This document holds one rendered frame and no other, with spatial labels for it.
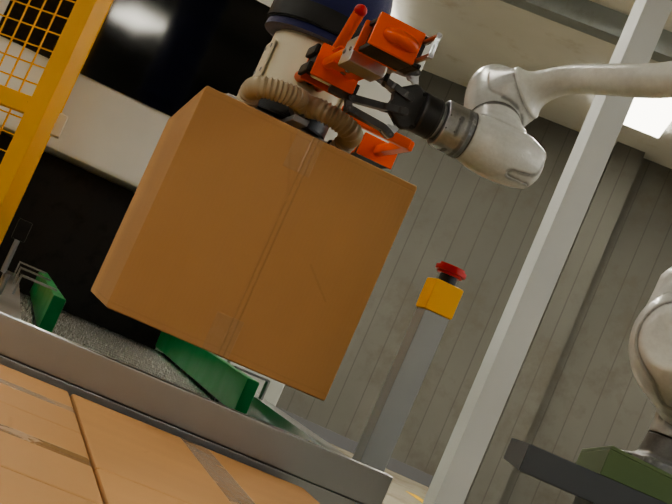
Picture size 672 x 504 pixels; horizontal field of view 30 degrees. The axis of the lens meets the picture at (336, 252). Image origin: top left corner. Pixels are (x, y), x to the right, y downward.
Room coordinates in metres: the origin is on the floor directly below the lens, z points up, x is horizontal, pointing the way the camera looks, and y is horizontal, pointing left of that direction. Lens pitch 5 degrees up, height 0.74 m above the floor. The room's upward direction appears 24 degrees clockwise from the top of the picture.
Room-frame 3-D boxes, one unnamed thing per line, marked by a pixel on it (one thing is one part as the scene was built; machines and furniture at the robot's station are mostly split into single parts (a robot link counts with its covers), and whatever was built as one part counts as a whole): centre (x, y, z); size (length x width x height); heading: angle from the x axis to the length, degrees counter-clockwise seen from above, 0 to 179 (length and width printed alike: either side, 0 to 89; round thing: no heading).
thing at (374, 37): (1.80, 0.05, 1.20); 0.08 x 0.07 x 0.05; 14
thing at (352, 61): (1.94, 0.08, 1.20); 0.07 x 0.07 x 0.04; 14
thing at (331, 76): (2.15, 0.13, 1.21); 0.10 x 0.08 x 0.06; 104
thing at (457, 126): (2.19, -0.10, 1.21); 0.09 x 0.06 x 0.09; 14
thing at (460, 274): (2.71, -0.25, 1.02); 0.07 x 0.07 x 0.04
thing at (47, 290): (3.46, 0.72, 0.60); 1.60 x 0.11 x 0.09; 14
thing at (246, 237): (2.38, 0.18, 0.88); 0.60 x 0.40 x 0.40; 13
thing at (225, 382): (3.58, 0.20, 0.60); 1.60 x 0.11 x 0.09; 14
